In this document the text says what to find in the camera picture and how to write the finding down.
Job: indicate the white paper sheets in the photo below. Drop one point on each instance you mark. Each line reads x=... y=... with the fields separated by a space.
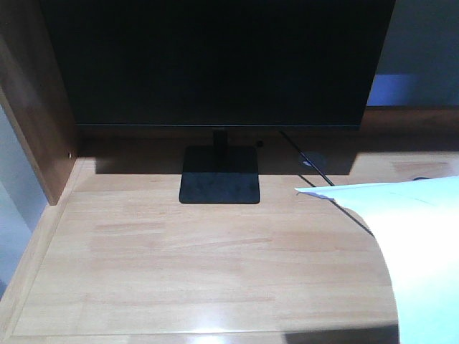
x=415 y=224

